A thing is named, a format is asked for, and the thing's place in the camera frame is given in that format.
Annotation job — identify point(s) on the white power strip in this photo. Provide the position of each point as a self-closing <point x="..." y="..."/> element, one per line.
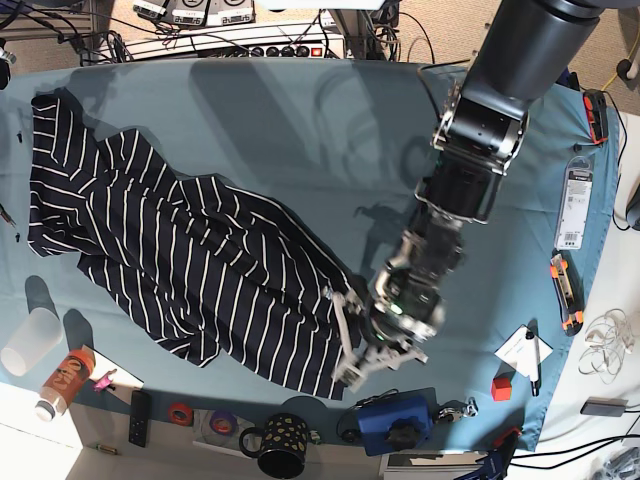
<point x="312" y="50"/>

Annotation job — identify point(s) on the black remote control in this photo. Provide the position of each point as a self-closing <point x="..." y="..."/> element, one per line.
<point x="139" y="418"/>

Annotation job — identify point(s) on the green yellow battery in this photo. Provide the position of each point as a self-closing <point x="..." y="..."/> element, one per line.
<point x="106" y="449"/>

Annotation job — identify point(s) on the teal table cloth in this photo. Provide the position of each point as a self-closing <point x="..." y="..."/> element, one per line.
<point x="342" y="144"/>

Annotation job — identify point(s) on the red cube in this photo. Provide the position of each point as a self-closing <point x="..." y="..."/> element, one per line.
<point x="501" y="389"/>

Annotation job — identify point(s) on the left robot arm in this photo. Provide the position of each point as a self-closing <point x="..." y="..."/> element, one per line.
<point x="480" y="132"/>

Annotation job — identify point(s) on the red black clamp tool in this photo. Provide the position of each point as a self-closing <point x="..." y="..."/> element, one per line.
<point x="596" y="112"/>

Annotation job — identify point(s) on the metal carabiner keys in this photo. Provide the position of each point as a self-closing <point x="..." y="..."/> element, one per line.
<point x="451" y="414"/>

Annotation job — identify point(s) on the red tape roll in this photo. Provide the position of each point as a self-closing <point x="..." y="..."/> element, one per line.
<point x="181" y="414"/>

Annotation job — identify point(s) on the grey flat device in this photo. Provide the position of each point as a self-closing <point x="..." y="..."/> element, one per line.
<point x="603" y="407"/>

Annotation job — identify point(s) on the white paper card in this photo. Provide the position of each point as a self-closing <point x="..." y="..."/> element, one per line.
<point x="514" y="351"/>

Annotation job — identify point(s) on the orange black utility knife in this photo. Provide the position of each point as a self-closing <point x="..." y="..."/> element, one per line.
<point x="568" y="294"/>

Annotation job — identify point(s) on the blue black clamp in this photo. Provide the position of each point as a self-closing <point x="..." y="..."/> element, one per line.
<point x="569" y="79"/>

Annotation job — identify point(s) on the purple tape roll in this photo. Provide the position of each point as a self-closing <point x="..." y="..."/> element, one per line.
<point x="223" y="423"/>

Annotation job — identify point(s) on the white black marker pen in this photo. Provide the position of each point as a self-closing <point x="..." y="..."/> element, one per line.
<point x="533" y="361"/>

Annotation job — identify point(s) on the grey blister package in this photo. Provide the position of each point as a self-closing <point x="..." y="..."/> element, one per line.
<point x="575" y="200"/>

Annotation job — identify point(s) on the orange labelled bottle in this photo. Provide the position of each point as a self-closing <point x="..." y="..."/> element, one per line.
<point x="60" y="389"/>

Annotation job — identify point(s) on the translucent plastic cup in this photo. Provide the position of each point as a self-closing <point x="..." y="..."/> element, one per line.
<point x="38" y="334"/>

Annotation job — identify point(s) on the navy white striped t-shirt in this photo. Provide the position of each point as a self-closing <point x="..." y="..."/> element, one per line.
<point x="203" y="267"/>

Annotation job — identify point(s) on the black mug yellow pattern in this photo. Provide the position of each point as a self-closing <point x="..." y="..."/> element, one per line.
<point x="280" y="446"/>

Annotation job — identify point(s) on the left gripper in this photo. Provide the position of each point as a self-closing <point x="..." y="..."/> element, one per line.
<point x="388" y="326"/>

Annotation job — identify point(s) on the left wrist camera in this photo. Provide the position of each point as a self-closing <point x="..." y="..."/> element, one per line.
<point x="346" y="370"/>

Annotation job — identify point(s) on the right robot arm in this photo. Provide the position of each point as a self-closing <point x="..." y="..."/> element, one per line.
<point x="7" y="59"/>

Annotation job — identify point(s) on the blue handled tool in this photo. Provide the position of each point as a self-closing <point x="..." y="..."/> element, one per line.
<point x="495" y="463"/>

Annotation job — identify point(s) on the pink small figurine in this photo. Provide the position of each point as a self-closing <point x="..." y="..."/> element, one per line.
<point x="105" y="381"/>

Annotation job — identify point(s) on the blue box with knob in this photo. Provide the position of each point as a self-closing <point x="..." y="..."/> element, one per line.
<point x="394" y="425"/>

